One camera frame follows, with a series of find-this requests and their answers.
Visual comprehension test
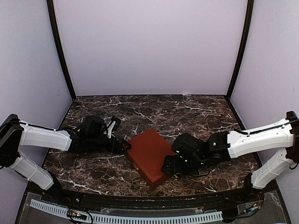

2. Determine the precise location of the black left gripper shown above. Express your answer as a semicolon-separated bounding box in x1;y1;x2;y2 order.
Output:
87;135;131;155

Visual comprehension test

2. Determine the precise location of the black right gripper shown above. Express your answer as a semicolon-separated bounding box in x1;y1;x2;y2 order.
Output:
161;155;206;177

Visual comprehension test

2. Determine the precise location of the red wooden jewelry box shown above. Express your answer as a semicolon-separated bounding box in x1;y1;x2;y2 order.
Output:
126;128;175;189

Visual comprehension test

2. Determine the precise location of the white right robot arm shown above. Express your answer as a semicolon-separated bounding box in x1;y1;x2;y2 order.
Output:
161;111;299;203

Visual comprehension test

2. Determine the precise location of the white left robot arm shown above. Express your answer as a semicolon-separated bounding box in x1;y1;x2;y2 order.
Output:
0;114;132;203

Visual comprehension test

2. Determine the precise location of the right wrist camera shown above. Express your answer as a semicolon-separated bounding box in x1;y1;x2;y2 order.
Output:
171;133;200;159

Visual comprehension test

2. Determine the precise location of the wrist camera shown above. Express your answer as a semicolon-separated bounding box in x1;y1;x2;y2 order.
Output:
171;133;200;159
79;115;121;138

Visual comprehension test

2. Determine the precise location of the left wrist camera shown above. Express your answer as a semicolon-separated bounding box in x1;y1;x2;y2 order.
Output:
79;115;121;138

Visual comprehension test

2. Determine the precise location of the white slotted cable duct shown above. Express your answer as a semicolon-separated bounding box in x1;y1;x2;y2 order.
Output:
29;199;223;224

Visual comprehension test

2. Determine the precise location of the black left frame post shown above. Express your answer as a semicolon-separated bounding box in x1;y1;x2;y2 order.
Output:
46;0;77;101

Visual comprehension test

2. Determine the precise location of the black frame post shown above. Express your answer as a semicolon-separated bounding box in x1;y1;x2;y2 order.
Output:
226;0;254;101
46;0;77;101

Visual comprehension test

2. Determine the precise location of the black right frame post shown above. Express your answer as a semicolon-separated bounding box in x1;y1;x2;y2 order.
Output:
226;0;254;101

